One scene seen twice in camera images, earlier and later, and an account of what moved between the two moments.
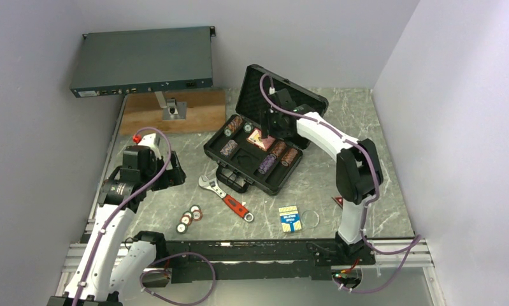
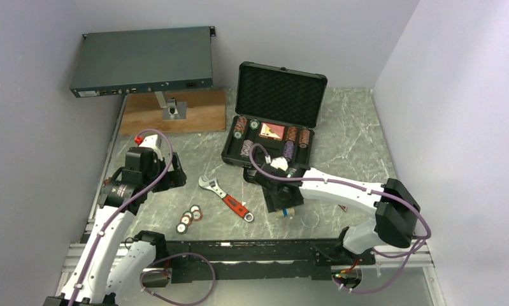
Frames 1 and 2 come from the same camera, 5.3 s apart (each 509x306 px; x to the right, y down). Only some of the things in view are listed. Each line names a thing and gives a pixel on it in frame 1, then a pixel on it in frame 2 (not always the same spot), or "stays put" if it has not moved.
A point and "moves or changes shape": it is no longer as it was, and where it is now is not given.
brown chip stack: x=288 y=156 -> x=304 y=135
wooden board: x=206 y=111 stays put
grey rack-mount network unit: x=125 y=62 stays put
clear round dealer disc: x=309 y=218 stays put
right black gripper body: x=276 y=128 -> x=274 y=201
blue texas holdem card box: x=290 y=218 moves or changes shape
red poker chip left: x=186 y=219 stays put
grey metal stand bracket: x=171 y=109 stays put
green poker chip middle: x=188 y=213 stays put
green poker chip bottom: x=181 y=228 stays put
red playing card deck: x=263 y=142 moves or changes shape
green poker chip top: x=194 y=207 stays put
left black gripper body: x=171 y=177 stays put
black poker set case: x=241 y=156 moves or changes shape
